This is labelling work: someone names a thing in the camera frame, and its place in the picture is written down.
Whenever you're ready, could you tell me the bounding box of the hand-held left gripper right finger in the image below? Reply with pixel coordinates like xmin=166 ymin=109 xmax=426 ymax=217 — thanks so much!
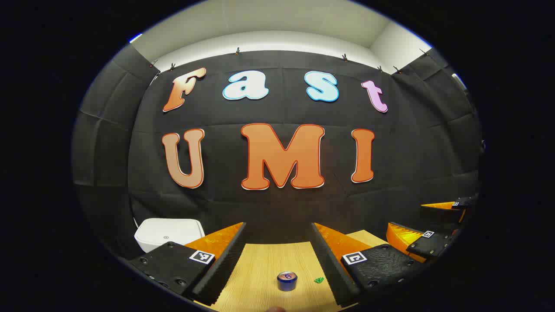
xmin=310 ymin=222 xmax=428 ymax=308

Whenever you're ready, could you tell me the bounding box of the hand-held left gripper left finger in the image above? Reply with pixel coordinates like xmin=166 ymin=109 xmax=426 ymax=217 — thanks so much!
xmin=128 ymin=222 xmax=247 ymax=306

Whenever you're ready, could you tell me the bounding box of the blue and silver pop can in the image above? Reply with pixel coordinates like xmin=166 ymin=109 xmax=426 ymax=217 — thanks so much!
xmin=277 ymin=271 xmax=298 ymax=291

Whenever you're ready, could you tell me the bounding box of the white desktop garbage bin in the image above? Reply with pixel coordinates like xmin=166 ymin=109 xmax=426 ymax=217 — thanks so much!
xmin=134 ymin=218 xmax=206 ymax=253

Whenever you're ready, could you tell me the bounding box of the wooden desktop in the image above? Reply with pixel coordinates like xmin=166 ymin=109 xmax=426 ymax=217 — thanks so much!
xmin=195 ymin=230 xmax=389 ymax=312

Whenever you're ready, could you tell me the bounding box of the black backdrop cloth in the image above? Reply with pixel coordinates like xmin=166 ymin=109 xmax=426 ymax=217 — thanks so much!
xmin=72 ymin=43 xmax=484 ymax=260

